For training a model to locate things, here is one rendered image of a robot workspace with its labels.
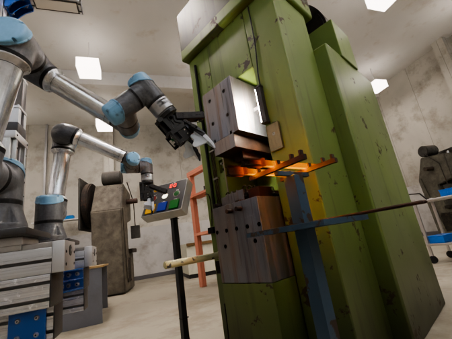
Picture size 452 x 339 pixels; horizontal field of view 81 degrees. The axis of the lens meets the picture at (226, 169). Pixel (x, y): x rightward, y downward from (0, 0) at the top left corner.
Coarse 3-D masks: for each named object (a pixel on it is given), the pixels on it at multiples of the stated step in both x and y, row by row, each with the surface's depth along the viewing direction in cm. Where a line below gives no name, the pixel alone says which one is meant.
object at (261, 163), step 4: (240, 160) 103; (244, 160) 103; (248, 160) 104; (252, 160) 105; (256, 160) 106; (260, 160) 107; (264, 160) 107; (268, 160) 109; (244, 164) 101; (248, 164) 102; (252, 164) 103; (256, 164) 105; (260, 164) 106; (264, 164) 106; (268, 164) 109; (272, 164) 110; (296, 164) 119; (300, 164) 120; (304, 164) 122; (312, 164) 125; (256, 168) 109; (288, 168) 119; (292, 168) 120; (296, 168) 121; (300, 168) 122; (304, 168) 123
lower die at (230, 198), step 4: (232, 192) 167; (236, 192) 164; (240, 192) 162; (244, 192) 160; (272, 192) 180; (276, 192) 183; (228, 196) 169; (232, 196) 166; (236, 196) 164; (240, 196) 161; (244, 196) 159; (224, 200) 171; (228, 200) 169; (232, 200) 166; (224, 204) 171
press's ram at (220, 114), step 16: (224, 80) 181; (240, 80) 185; (208, 96) 192; (224, 96) 180; (240, 96) 179; (208, 112) 191; (224, 112) 178; (240, 112) 174; (256, 112) 186; (208, 128) 189; (224, 128) 177; (240, 128) 168; (256, 128) 181
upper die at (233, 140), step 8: (232, 136) 171; (240, 136) 174; (216, 144) 182; (224, 144) 176; (232, 144) 170; (240, 144) 172; (248, 144) 178; (256, 144) 184; (264, 144) 191; (216, 152) 181; (224, 152) 176; (232, 152) 178; (256, 152) 186; (264, 152) 188
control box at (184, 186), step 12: (180, 180) 200; (156, 192) 202; (168, 192) 196; (180, 192) 190; (156, 204) 192; (168, 204) 187; (180, 204) 182; (144, 216) 190; (156, 216) 188; (168, 216) 187; (180, 216) 186
